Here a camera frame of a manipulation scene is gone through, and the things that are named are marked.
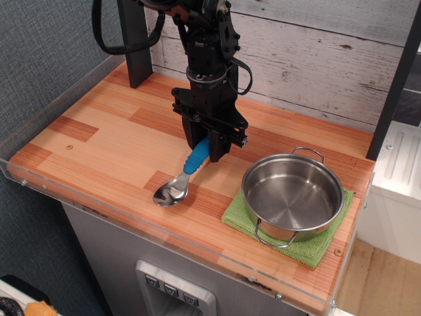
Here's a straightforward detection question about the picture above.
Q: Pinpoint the green folded cloth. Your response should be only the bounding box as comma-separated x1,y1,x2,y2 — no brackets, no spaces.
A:
222,189,354,269

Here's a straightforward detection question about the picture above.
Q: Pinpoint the blue handled metal spoon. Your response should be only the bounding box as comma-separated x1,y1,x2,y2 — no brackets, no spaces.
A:
153,137,209,207

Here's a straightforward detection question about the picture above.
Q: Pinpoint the white and black box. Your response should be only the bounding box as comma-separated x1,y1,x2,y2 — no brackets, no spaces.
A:
1,275,51,311

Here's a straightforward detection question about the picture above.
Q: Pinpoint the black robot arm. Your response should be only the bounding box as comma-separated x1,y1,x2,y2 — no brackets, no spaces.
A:
142,1,251,163

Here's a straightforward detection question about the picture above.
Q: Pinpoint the grey toy fridge cabinet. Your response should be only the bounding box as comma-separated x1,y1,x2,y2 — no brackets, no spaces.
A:
63,204,305,315

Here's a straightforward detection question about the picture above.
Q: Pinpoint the white toy sink unit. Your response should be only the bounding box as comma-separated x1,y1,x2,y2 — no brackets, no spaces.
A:
357,122,420,263

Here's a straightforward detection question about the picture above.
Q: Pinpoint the dark right vertical post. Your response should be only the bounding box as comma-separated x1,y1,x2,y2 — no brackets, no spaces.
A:
366,1,420,161

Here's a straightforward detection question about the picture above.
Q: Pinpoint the orange object at corner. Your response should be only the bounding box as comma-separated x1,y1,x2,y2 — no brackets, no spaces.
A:
24,301,59,316

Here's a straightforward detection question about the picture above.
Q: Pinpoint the clear acrylic edge guard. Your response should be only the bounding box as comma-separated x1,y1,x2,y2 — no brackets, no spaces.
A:
1,64,374,315

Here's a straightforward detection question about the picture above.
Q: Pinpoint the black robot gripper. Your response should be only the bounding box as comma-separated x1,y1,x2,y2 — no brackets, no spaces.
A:
170,74,250,164

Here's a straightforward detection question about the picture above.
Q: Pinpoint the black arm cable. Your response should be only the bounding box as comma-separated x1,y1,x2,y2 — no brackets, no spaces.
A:
91,0,255,96

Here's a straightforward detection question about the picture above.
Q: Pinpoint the silver dispenser button panel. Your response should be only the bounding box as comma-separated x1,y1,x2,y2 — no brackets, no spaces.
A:
136,260,218,316

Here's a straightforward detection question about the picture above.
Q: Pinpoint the stainless steel pan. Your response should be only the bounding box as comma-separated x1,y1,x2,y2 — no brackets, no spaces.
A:
241,147,345,249

